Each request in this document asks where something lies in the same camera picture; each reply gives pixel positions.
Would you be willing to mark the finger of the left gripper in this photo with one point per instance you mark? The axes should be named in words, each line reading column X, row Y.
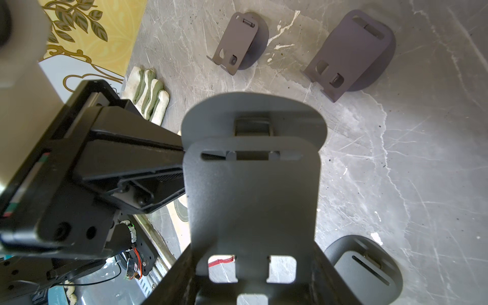
column 130, row 162

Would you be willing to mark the beige work glove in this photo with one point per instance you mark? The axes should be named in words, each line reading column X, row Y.
column 179, row 215
column 147, row 93

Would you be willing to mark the dark phone stand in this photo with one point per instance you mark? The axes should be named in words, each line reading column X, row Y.
column 368, row 270
column 252, row 173

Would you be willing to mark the grey phone stand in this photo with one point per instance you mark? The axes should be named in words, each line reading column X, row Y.
column 243, row 42
column 353, row 57

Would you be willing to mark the beige work glove left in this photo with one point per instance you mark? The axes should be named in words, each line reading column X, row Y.
column 147, row 93

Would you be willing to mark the beige work glove right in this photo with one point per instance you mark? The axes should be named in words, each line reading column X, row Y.
column 179, row 215

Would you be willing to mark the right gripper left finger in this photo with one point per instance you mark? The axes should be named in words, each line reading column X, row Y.
column 179, row 285

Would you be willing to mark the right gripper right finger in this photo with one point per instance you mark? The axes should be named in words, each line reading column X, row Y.
column 327, row 286

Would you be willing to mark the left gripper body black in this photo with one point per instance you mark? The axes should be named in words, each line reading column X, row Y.
column 44, row 211

